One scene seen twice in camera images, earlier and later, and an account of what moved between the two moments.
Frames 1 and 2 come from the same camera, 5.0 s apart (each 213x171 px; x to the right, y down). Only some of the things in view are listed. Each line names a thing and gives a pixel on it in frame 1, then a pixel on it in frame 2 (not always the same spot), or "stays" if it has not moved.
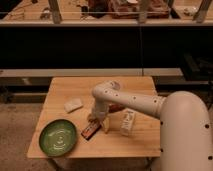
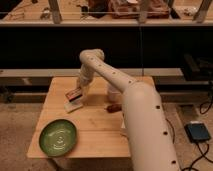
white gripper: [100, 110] to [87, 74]
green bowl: [57, 137] stays
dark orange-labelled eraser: [90, 131] to [74, 94]
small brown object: [115, 107] stays
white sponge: [73, 105] stays
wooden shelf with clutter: [109, 12] stays
